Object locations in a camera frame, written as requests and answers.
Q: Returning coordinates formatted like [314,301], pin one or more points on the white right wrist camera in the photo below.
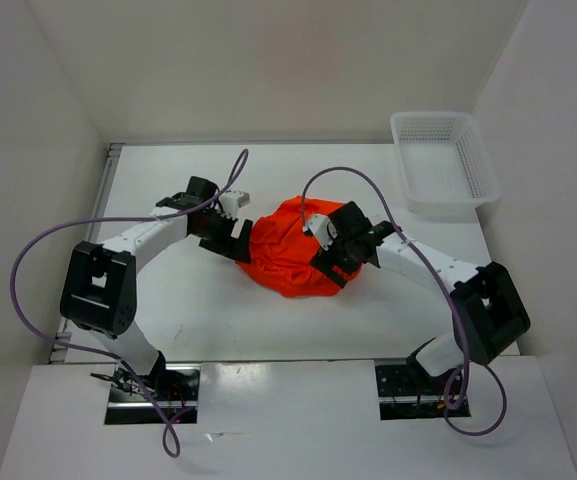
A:
[321,228]

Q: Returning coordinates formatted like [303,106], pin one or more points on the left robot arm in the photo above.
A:
[100,291]

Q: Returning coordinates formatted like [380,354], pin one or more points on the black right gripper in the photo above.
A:
[325,260]

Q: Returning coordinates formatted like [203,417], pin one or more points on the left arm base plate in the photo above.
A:
[128,404]

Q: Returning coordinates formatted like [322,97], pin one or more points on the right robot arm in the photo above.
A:
[487,312]

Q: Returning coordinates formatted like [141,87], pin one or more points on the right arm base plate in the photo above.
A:
[400,397]

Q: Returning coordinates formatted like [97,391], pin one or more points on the white plastic basket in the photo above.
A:
[443,163]

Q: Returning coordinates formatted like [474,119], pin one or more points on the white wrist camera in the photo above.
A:
[232,201]
[321,228]

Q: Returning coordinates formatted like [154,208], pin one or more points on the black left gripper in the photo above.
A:
[234,248]

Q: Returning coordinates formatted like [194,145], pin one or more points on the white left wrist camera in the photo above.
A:
[232,201]

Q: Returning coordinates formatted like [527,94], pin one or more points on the orange shorts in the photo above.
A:
[281,253]

